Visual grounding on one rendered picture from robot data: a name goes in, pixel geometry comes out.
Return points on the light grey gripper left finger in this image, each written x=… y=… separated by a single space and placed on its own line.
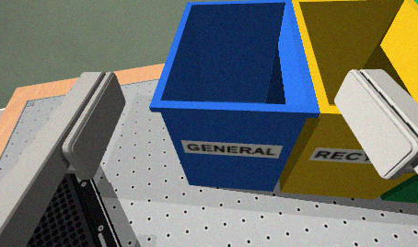
x=73 y=140

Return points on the blue general waste bin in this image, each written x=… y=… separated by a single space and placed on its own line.
x=235 y=92

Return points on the yellow open bin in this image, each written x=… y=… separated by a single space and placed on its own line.
x=338 y=36

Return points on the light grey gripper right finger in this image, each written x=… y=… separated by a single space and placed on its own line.
x=383 y=118

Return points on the green open-top bin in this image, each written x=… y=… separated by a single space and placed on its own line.
x=406 y=191

